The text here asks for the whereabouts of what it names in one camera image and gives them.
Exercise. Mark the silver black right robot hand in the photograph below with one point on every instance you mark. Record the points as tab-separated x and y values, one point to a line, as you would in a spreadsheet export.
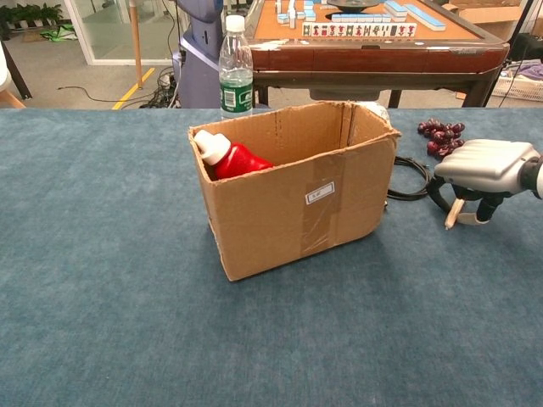
483	167

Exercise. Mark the red bottle white cap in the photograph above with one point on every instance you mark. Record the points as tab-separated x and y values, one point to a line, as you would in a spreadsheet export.
242	163

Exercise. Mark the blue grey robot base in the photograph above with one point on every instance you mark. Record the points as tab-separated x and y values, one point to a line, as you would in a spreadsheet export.
197	76

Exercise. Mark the clear water bottle green label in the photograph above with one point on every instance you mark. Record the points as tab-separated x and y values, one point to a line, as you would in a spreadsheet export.
235	63

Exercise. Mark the bunch of dark red grapes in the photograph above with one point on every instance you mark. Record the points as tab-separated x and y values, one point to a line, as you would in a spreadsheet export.
441	135

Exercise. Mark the white plastic basket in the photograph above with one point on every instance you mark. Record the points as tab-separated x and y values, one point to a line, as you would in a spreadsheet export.
517	89

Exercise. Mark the purple cloth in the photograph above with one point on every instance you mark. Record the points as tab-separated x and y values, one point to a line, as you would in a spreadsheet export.
532	71

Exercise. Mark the bread in clear plastic bag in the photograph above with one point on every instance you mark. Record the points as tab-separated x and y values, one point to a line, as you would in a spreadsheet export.
378	111

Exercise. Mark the brown wooden mahjong table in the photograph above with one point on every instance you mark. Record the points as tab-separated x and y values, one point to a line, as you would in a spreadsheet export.
373	59

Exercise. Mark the row of printed mahjong tiles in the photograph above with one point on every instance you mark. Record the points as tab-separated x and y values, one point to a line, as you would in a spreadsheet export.
360	29

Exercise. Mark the light wooden pole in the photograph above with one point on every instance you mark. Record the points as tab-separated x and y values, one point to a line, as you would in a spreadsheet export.
136	42

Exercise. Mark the blue felt table mat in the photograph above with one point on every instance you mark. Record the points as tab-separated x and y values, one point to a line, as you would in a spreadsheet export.
127	297

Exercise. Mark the green fabric item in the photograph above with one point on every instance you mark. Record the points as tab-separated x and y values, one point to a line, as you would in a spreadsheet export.
61	33

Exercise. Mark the green potted plants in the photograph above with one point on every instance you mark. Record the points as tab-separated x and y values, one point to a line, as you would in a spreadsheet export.
29	15

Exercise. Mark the white chair wooden legs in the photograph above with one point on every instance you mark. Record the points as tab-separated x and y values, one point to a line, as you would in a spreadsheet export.
3	80

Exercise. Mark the blue mahjong tile wall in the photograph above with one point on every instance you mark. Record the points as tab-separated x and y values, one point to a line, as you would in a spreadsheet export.
426	18
360	18

